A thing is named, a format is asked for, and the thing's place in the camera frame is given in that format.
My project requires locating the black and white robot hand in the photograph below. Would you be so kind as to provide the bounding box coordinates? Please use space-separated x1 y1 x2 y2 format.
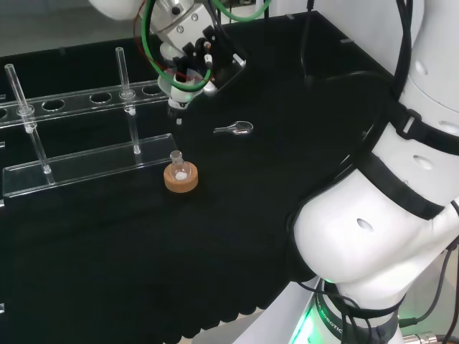
158 25 249 125

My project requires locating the clear plastic funnel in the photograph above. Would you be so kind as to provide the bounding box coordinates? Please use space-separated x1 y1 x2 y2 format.
156 70 212 125

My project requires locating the glass weighing funnel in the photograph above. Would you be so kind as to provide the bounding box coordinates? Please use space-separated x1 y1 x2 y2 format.
213 120 255 138

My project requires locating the clear acrylic funnel stand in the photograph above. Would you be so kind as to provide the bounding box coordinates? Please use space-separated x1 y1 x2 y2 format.
0 47 179 199

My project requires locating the small glass round-bottom flask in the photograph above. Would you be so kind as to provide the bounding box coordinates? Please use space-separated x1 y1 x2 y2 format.
169 150 190 181

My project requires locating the black bench cloth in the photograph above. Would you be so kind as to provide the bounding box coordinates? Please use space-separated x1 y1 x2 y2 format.
0 10 397 340

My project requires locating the green cable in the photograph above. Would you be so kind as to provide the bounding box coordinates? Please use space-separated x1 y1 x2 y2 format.
141 0 274 92

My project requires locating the cork ring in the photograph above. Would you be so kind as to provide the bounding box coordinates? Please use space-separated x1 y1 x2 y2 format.
164 163 199 194

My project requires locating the metal cable connector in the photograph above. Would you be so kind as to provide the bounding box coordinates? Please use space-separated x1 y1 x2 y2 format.
402 333 448 344

